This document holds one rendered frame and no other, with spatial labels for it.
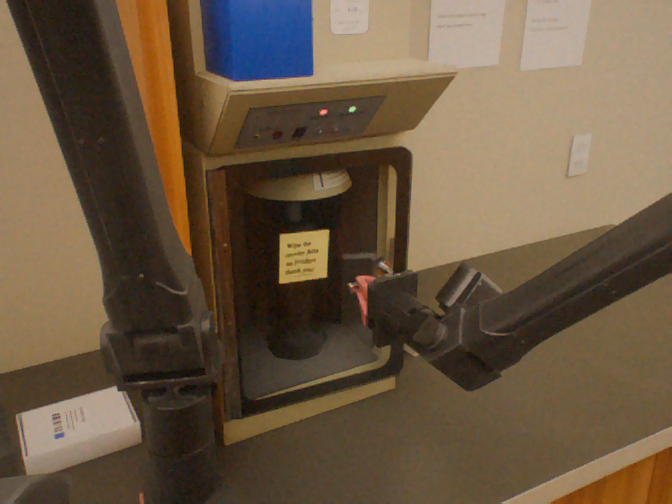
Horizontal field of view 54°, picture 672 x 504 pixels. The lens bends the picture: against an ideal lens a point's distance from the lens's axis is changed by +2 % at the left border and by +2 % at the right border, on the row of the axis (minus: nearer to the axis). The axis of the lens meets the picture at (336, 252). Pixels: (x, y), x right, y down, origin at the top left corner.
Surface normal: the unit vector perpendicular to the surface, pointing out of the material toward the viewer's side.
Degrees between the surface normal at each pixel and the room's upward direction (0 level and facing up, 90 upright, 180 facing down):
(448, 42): 90
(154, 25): 90
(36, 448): 0
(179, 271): 75
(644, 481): 90
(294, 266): 90
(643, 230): 50
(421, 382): 0
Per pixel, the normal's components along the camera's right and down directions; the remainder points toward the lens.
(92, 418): 0.00, -0.92
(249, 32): 0.48, 0.34
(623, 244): -0.77, -0.55
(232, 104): 0.34, 0.89
